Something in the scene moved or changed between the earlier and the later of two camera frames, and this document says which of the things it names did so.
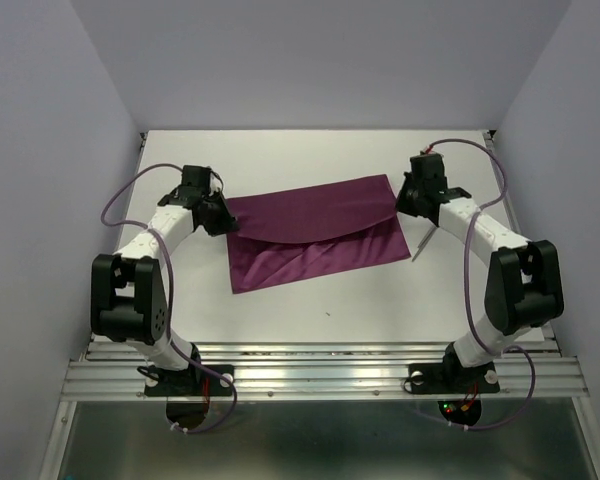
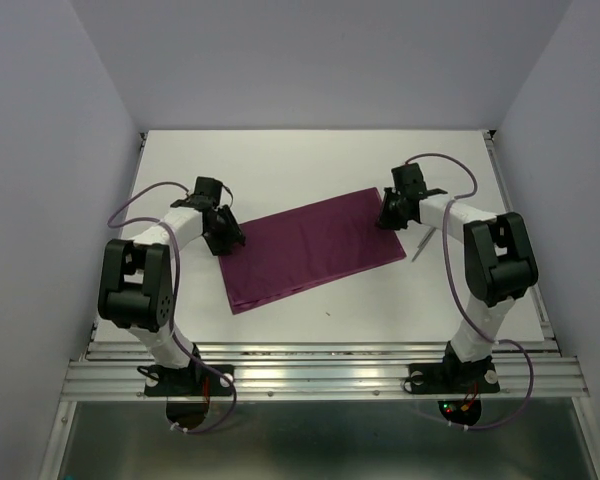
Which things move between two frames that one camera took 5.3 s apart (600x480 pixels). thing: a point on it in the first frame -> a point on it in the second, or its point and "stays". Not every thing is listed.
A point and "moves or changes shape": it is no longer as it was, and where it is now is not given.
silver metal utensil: [424, 243] stays
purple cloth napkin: [298, 233] moves or changes shape
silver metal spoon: [426, 237] stays
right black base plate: [450, 378] stays
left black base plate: [194, 381] stays
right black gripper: [402, 204] -> [384, 220]
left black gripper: [227, 222] -> [232, 235]
